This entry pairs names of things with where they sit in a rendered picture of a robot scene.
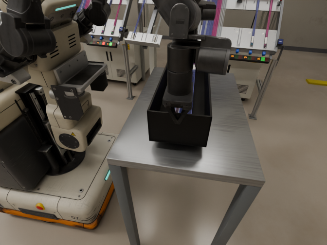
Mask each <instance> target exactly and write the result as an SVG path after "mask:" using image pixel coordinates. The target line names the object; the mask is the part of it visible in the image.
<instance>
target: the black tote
mask: <svg viewBox="0 0 327 245"><path fill-rule="evenodd" d="M167 70H168V68H167V64H166V66H165V68H164V70H163V73H162V75H161V78H160V80H159V83H158V85H157V88H156V90H155V92H154V95H153V97H152V100H151V102H150V105H149V107H148V109H147V122H148V135H149V141H156V142H165V143H173V144H182V145H191V146H199V147H206V146H207V142H208V137H209V132H210V127H211V122H212V102H211V87H210V74H209V73H202V72H197V68H196V71H195V82H194V94H193V106H192V114H186V116H185V117H184V119H183V120H182V122H181V124H175V123H174V121H173V120H172V118H171V116H170V114H169V113H168V111H167V110H166V108H165V107H164V105H163V96H164V93H165V89H166V86H167ZM174 114H175V116H176V118H177V119H179V117H180V116H181V114H182V113H175V112H174Z"/></svg>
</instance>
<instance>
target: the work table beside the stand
mask: <svg viewBox="0 0 327 245"><path fill-rule="evenodd" d="M163 71H164V68H160V67H154V69H153V71H152V73H151V75H150V77H149V78H148V80H147V82H146V84H145V86H144V88H143V90H142V92H141V94H140V95H139V97H138V99H137V101H136V103H135V105H134V107H133V109H132V111H131V113H130V114H129V116H128V118H127V120H126V122H125V124H124V126H123V128H122V130H121V131H120V133H119V135H118V137H117V139H116V141H115V143H114V145H113V147H112V148H111V150H110V152H109V154H108V156H107V162H108V166H109V170H110V174H111V177H112V181H113V184H114V188H115V191H116V195H117V198H118V202H119V206H120V209H121V213H122V216H123V220H124V223H125V227H126V230H127V235H128V238H129V242H130V245H140V239H139V234H138V229H137V223H136V218H135V212H134V207H133V202H132V196H131V191H130V185H129V180H128V175H127V167H129V168H135V169H142V170H148V171H155V172H161V173H168V174H174V175H183V176H189V177H196V178H203V179H209V180H215V181H222V182H229V183H235V184H240V185H239V187H238V189H237V191H236V193H235V195H234V197H233V199H232V201H231V203H230V205H229V207H228V210H227V212H226V214H225V216H224V218H223V220H222V222H221V224H220V226H219V228H218V230H217V232H216V234H215V236H214V239H213V241H212V243H211V245H226V244H227V242H228V241H229V239H230V238H231V236H232V234H233V233H234V231H235V229H236V228H237V226H238V225H239V223H240V221H241V220H242V218H243V217H244V215H245V213H246V212H247V210H248V209H249V207H250V205H251V204H252V202H253V201H254V199H255V198H256V196H257V195H258V193H259V191H260V190H261V188H262V187H263V185H264V183H265V182H266V181H265V177H264V175H263V171H262V168H261V165H260V161H259V158H258V154H257V151H256V148H255V144H254V140H253V137H252V134H251V131H250V127H249V124H248V121H247V117H246V114H245V110H244V107H243V104H242V100H241V97H240V94H239V91H238V87H237V84H236V80H235V77H234V74H233V73H226V75H219V74H210V87H211V102H212V122H211V127H210V132H209V137H208V142H207V146H206V147H199V146H191V145H182V144H173V143H165V142H156V141H149V135H148V122H147V109H148V107H149V105H150V102H151V100H152V97H153V95H154V92H155V90H156V88H157V85H158V83H159V80H160V78H161V75H162V73H163Z"/></svg>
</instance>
